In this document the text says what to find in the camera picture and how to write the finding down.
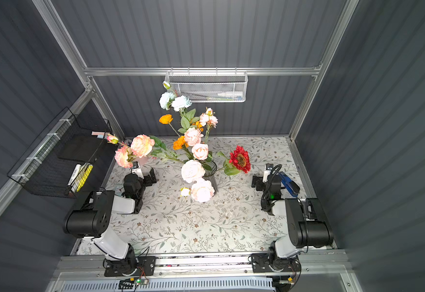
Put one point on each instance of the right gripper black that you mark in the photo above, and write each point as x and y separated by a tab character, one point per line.
258	182

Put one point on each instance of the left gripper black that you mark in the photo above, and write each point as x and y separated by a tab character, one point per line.
148	178

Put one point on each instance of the pink peony stem with bud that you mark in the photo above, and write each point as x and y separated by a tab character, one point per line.
142	146

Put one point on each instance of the pale pink peony cluster stem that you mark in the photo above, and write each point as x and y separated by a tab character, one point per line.
201	190

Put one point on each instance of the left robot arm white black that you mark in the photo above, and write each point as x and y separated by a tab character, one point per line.
89	218

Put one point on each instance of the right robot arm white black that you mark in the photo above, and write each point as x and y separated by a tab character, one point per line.
306	223

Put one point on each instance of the dark glass ribbed vase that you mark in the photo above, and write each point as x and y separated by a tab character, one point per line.
210	170

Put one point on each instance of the red gerbera flower stem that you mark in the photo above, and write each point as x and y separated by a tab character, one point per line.
236	162

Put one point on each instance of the blue stapler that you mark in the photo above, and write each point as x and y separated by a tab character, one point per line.
289	185

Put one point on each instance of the floral table mat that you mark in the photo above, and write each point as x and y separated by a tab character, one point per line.
231	221

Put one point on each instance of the yellow highlighter in basket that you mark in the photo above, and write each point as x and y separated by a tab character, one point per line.
82	177

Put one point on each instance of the small pink flower spray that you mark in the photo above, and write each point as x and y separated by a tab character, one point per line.
201	128

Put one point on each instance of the light blue flower stem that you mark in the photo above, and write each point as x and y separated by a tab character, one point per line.
170	99

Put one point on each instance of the white marker in mesh basket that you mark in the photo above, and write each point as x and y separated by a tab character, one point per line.
230	95

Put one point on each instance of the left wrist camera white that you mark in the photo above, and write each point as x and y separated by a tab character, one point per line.
136	168

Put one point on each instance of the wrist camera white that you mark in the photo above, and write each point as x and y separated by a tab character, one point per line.
136	168
267	172

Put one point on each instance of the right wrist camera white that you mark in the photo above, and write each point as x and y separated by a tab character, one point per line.
267	172

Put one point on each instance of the black wire wall basket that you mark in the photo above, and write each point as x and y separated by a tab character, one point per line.
78	139

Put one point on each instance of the white mesh wall basket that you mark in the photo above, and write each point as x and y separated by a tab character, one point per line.
201	85

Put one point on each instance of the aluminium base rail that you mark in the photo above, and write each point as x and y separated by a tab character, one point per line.
315	261

